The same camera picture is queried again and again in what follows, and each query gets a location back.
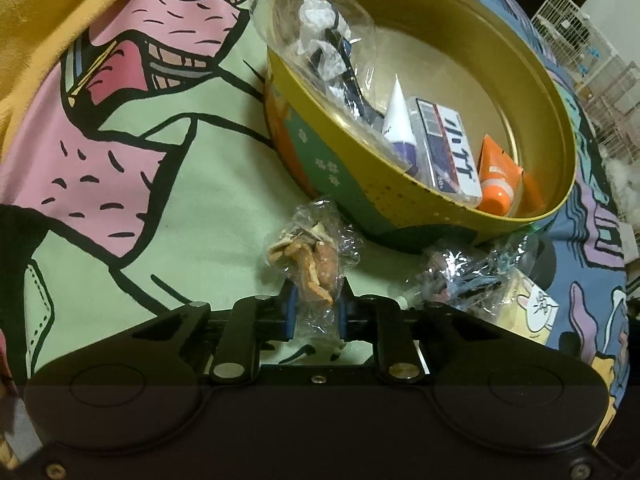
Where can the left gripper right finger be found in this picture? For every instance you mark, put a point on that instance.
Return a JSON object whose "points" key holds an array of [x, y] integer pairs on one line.
{"points": [[341, 304]]}

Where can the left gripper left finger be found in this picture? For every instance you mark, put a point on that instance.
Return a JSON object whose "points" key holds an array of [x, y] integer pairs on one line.
{"points": [[290, 300]]}

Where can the clear bag orange snacks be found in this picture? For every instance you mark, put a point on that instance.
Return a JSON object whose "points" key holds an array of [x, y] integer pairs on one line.
{"points": [[313, 251]]}

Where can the clear bag dark items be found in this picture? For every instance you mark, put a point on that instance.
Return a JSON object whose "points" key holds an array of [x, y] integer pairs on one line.
{"points": [[469, 278]]}

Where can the yellow cartoon tissue pack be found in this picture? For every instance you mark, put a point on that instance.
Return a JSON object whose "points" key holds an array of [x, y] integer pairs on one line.
{"points": [[521, 307]]}

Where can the white tube purple cap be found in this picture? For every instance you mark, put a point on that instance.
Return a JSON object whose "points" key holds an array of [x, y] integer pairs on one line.
{"points": [[398, 131]]}

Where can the blue white small box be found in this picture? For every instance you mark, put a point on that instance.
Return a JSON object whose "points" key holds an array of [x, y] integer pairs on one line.
{"points": [[446, 162]]}

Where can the orange tube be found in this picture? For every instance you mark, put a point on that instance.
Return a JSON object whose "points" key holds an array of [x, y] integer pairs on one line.
{"points": [[499, 176]]}

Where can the round yellow tin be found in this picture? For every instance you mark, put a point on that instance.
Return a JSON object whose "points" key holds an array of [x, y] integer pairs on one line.
{"points": [[463, 54]]}

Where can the clear bag white items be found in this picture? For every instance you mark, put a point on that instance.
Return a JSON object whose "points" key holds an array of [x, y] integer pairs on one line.
{"points": [[331, 46]]}

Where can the yellow blanket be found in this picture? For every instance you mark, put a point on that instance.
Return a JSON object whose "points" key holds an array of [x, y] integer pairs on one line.
{"points": [[34, 34]]}

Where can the white wire pet cage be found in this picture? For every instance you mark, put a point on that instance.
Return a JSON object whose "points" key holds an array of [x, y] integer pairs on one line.
{"points": [[606, 85]]}

